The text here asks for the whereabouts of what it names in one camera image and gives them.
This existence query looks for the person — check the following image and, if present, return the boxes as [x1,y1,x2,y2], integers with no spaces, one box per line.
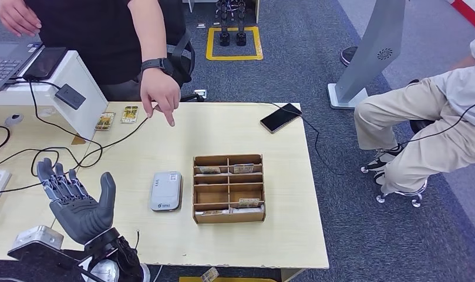
[353,31,475,196]
[23,0,144,103]

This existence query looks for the black wristwatch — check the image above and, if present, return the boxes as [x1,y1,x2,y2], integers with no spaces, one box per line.
[140,57,175,77]

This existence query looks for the looped black cable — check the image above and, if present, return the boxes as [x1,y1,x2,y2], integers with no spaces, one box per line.
[0,146,80,178]

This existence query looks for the person's right hand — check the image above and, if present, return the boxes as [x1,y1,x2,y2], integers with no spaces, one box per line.
[0,0,42,38]

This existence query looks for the grey white card reader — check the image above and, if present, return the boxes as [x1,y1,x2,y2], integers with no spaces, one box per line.
[149,171,183,213]

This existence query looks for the black stool chrome base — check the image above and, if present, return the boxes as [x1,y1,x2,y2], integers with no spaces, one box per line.
[359,78,436,209]

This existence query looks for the red floor tape strip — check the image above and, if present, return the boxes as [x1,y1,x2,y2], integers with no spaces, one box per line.
[446,0,475,33]

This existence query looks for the white frame stand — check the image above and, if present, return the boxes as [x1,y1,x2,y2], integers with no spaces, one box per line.
[181,0,261,24]

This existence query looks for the small black box device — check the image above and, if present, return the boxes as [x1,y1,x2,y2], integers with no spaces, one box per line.
[54,83,87,111]

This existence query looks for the black smartphone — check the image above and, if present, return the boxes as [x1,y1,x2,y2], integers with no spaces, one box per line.
[259,102,303,135]
[22,46,68,82]

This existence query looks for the black round floor base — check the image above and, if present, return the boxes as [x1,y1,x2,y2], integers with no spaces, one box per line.
[339,45,359,68]

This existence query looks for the grey round puck device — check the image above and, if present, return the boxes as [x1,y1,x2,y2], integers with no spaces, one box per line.
[4,113,25,127]

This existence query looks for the black office chair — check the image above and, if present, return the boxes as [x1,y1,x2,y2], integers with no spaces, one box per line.
[157,0,206,103]

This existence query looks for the yellow floor tape square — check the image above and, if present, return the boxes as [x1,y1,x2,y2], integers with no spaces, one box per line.
[206,26,264,62]

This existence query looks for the grey laptop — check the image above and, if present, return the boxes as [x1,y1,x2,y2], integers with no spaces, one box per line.
[0,41,44,93]

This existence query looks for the black robot legs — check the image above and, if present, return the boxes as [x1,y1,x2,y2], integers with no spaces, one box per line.
[215,0,248,48]

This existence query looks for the white riser box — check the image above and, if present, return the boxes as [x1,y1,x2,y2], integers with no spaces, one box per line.
[0,49,109,141]

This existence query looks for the white black sneaker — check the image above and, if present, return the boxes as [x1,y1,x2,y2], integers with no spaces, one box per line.
[372,170,390,186]
[362,144,404,173]

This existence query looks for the long black cable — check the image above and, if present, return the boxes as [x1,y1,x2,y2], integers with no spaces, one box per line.
[0,102,164,197]

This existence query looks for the wooden card organizer box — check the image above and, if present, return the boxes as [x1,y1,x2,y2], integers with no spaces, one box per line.
[192,153,267,225]

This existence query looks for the small printed card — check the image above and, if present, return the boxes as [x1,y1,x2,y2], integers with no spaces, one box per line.
[200,267,220,282]

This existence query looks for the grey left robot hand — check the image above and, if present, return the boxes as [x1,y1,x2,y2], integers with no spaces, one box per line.
[36,157,117,246]

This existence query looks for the white card stack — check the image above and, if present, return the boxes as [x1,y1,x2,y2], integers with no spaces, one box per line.
[228,206,265,214]

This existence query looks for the person's left hand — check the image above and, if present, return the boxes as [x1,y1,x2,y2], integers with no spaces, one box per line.
[140,69,181,127]

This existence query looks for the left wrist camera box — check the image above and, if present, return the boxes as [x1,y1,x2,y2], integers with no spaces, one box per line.
[6,225,91,273]

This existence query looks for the grey kiosk stand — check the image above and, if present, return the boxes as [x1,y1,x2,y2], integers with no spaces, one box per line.
[327,0,407,111]

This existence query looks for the black phone charging cable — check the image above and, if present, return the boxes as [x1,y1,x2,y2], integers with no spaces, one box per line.
[299,95,475,176]

